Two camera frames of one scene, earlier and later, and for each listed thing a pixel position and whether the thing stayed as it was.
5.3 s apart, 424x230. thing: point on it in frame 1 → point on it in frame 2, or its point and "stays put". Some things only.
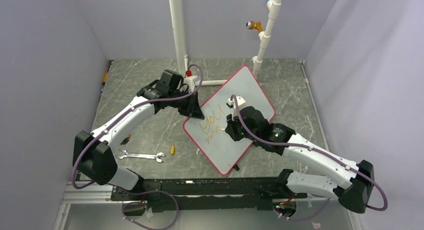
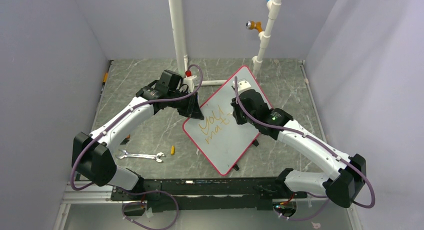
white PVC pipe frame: x=175 y=1 stays put
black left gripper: x=192 y=108 stays put
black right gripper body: x=237 y=134 → x=241 y=117
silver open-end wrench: x=143 y=156 stays put
